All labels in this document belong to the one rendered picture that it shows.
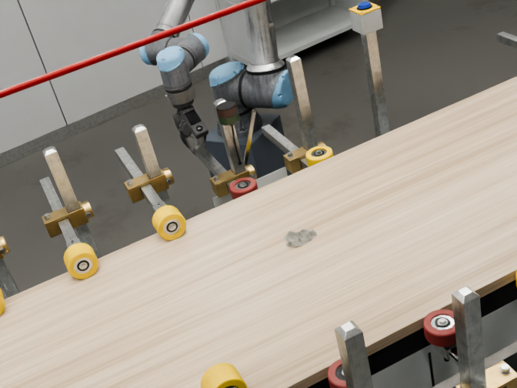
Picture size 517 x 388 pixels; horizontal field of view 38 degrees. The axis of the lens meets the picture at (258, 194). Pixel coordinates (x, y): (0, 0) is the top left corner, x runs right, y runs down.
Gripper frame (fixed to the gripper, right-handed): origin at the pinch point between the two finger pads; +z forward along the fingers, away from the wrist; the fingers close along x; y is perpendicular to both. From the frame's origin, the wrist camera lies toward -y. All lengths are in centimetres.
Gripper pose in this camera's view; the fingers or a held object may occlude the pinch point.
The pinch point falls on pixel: (199, 153)
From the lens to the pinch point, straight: 258.1
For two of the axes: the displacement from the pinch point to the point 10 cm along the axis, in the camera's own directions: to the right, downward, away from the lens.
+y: -4.1, -4.4, 8.0
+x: -8.9, 3.8, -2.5
